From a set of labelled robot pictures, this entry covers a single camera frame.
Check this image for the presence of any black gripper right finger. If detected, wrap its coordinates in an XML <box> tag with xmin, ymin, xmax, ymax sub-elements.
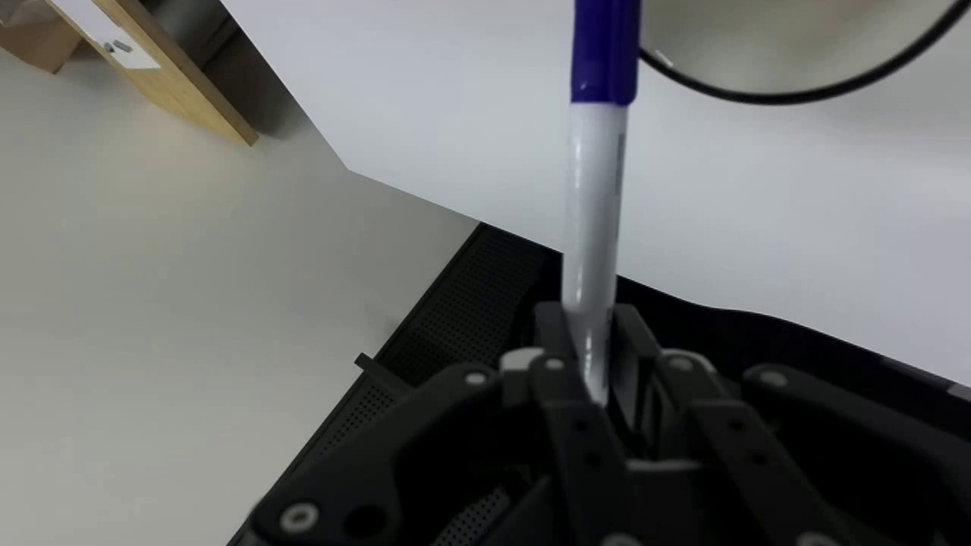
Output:
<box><xmin>611</xmin><ymin>305</ymin><xmax>971</xmax><ymax>546</ymax></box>

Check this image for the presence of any light wooden desk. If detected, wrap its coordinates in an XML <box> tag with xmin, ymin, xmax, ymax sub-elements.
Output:
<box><xmin>0</xmin><ymin>0</ymin><xmax>261</xmax><ymax>148</ymax></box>

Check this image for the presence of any black mesh panel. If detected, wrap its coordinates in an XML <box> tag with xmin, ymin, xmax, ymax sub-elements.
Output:
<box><xmin>224</xmin><ymin>223</ymin><xmax>971</xmax><ymax>546</ymax></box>

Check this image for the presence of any white paper sheet with marks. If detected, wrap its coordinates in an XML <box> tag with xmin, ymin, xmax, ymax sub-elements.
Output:
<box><xmin>48</xmin><ymin>0</ymin><xmax>164</xmax><ymax>73</ymax></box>

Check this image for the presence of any white marker with blue cap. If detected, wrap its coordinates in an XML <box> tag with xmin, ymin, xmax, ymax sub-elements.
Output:
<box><xmin>558</xmin><ymin>0</ymin><xmax>646</xmax><ymax>406</ymax></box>

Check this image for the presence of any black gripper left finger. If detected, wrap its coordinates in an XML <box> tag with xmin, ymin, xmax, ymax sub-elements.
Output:
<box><xmin>245</xmin><ymin>301</ymin><xmax>648</xmax><ymax>546</ymax></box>

